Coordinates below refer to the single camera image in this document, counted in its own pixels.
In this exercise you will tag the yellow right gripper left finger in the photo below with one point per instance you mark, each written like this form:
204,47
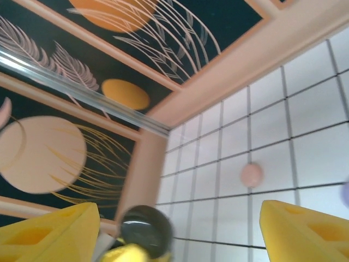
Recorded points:
41,240

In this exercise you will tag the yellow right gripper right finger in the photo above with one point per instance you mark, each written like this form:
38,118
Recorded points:
305,237

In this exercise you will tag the black earbud charging case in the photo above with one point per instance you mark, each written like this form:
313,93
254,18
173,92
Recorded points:
147,229

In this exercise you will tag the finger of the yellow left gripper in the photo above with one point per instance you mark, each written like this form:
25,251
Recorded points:
125,253

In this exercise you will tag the pink earbud charging case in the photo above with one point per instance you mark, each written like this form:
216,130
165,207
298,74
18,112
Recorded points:
251,174

